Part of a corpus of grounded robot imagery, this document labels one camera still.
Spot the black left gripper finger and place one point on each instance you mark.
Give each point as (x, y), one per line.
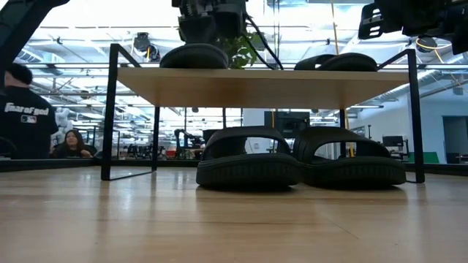
(197, 31)
(230, 25)

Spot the black rubber slide sandal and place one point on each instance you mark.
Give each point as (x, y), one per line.
(248, 171)
(194, 56)
(351, 171)
(351, 63)

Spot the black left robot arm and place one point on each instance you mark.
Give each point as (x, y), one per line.
(18, 29)

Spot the wooden shelf with black legs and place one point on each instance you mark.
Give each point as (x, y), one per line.
(256, 87)

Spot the black monitor screen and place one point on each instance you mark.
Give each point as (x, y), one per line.
(289, 122)

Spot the small black monitor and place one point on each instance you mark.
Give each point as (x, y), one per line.
(393, 141)

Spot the green box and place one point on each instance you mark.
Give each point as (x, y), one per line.
(424, 158)

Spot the person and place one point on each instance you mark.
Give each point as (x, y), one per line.
(73, 144)
(25, 120)

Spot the black aluminium table frame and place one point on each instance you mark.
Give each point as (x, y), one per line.
(55, 164)

